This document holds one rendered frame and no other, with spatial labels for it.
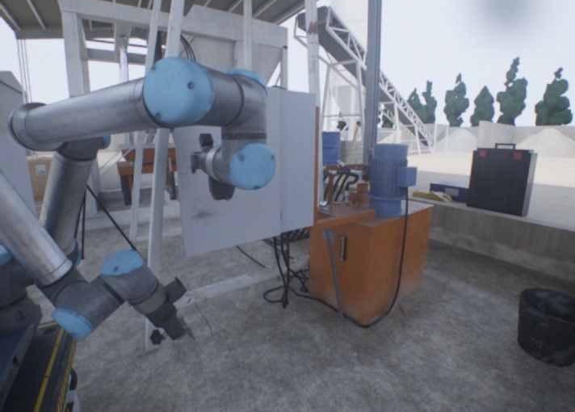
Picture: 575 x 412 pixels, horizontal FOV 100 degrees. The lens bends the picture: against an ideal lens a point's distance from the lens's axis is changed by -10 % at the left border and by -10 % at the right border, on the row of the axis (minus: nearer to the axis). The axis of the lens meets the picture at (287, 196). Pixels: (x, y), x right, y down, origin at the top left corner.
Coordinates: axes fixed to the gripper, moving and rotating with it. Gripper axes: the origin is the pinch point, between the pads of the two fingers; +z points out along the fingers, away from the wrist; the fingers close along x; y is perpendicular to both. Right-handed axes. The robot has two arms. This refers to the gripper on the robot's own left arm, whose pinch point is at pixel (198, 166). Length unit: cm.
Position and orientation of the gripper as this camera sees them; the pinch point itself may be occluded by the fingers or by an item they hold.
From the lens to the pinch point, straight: 84.8
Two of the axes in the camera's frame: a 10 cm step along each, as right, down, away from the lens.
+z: -5.8, -1.7, 8.0
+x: -8.2, 1.2, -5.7
